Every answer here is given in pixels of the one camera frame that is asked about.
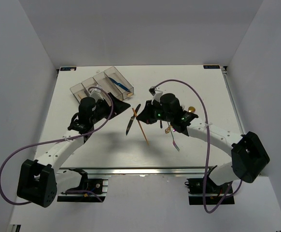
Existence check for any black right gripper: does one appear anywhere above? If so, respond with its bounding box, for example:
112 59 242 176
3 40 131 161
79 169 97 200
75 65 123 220
136 100 173 125

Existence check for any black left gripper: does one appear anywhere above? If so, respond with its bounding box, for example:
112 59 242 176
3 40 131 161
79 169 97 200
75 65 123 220
90 93 130 125

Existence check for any black table knife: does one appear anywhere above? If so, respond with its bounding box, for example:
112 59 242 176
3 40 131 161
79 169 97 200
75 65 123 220
126 104 141 135

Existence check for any rainbow gold spoon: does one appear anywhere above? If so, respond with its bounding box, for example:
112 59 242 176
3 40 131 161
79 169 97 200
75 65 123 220
188 106 196 113

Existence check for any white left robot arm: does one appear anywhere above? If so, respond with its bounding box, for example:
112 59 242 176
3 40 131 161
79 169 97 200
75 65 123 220
17 91 130 207

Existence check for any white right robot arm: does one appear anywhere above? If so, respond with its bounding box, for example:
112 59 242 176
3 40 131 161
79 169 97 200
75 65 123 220
137 93 270 193

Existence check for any ornate gold fork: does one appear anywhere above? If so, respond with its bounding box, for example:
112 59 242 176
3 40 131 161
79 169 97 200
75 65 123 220
165 125 172 134

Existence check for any iridescent rainbow fork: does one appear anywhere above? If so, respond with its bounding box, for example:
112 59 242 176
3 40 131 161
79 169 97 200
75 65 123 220
170 130 180 152

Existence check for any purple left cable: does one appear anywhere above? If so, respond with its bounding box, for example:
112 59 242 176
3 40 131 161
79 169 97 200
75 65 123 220
0 87 114 206

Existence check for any purple cable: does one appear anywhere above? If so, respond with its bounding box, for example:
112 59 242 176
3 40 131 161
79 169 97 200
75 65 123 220
152 79 243 214
0 87 114 206

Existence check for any blue handled knife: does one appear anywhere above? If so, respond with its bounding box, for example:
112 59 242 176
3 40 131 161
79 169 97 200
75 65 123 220
109 77 131 93

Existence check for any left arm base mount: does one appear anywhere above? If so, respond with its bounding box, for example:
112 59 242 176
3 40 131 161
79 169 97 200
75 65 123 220
56 168 109 203

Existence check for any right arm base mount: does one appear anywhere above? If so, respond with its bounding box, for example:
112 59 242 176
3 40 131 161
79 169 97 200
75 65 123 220
185 177 235 206

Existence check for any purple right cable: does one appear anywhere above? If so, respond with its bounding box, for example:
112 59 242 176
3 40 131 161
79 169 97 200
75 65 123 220
152 79 243 214

